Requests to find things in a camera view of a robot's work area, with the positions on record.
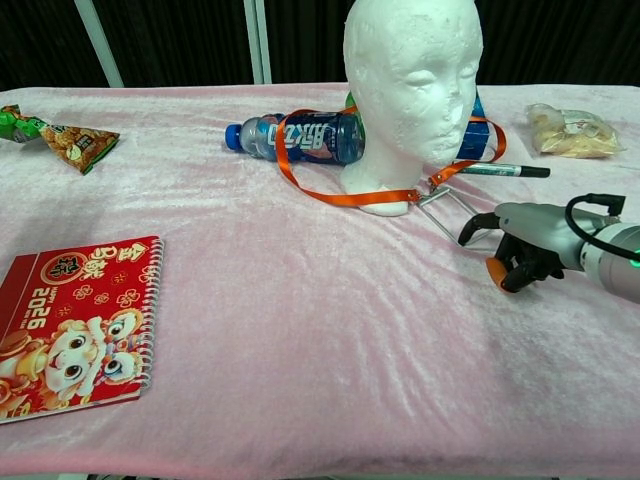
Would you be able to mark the blue drink bottle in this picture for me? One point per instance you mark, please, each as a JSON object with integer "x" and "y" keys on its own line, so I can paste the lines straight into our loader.
{"x": 325, "y": 142}

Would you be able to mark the blue cookie box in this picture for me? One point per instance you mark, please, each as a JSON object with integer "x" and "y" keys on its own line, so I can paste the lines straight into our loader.
{"x": 475, "y": 137}

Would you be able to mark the red spiral calendar notebook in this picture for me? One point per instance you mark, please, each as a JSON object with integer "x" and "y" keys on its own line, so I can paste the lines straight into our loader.
{"x": 75, "y": 325}

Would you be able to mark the green orange snack packet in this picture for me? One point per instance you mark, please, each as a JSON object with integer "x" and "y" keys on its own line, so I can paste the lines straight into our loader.
{"x": 75, "y": 142}

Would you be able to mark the pink velvet tablecloth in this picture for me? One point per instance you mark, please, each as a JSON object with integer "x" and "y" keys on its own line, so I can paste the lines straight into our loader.
{"x": 250, "y": 400}

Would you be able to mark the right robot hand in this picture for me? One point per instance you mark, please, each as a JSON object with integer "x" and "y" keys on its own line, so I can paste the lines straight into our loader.
{"x": 540, "y": 225}

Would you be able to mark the green marker pen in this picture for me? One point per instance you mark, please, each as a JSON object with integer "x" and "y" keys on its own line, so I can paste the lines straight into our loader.
{"x": 505, "y": 170}

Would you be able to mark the clear bag of yellow snacks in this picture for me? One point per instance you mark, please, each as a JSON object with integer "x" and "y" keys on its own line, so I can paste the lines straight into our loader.
{"x": 570, "y": 132}

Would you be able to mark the white partition frame post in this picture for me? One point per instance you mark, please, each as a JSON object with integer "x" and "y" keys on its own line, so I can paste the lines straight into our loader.
{"x": 260, "y": 40}
{"x": 97, "y": 40}

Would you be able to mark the green drink bottle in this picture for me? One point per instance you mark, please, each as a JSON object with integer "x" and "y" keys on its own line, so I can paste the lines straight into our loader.
{"x": 351, "y": 102}

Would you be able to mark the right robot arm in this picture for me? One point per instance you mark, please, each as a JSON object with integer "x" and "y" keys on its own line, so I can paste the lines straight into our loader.
{"x": 620, "y": 270}

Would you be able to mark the white foam mannequin head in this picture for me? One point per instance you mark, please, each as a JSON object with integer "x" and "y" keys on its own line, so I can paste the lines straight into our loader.
{"x": 400, "y": 75}

